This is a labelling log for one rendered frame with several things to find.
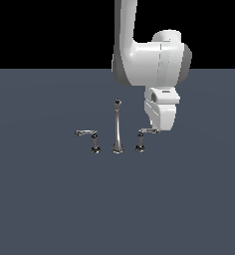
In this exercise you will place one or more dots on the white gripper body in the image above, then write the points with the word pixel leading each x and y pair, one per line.
pixel 162 111

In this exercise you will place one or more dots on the chrome faucet spout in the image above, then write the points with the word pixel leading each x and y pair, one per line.
pixel 117 132

